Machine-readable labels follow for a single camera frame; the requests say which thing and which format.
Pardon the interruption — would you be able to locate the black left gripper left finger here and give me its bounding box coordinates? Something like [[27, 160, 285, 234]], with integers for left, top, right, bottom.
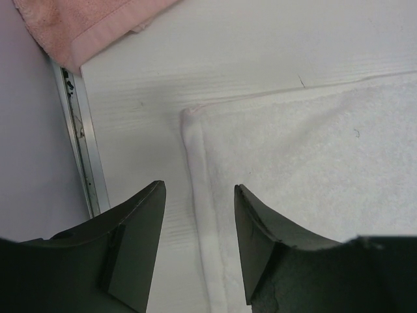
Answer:
[[1, 181, 166, 312]]

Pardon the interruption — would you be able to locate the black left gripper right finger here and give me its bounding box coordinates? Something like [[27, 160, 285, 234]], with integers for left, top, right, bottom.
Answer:
[[234, 185, 416, 312]]

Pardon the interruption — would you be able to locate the white towel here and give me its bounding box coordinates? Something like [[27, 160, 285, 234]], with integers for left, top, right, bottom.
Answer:
[[181, 74, 416, 312]]

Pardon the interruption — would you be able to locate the pink towel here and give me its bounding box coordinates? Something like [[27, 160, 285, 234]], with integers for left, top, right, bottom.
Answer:
[[14, 0, 177, 74]]

